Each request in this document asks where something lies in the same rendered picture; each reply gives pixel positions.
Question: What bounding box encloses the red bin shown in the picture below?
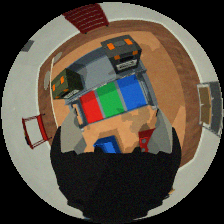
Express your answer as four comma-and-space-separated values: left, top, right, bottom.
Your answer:
138, 128, 155, 152

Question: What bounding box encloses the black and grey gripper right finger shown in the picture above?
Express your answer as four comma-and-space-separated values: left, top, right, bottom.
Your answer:
147, 108, 181, 187

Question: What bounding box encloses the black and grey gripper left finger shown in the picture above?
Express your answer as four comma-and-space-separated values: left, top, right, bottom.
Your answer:
50, 107, 87, 186

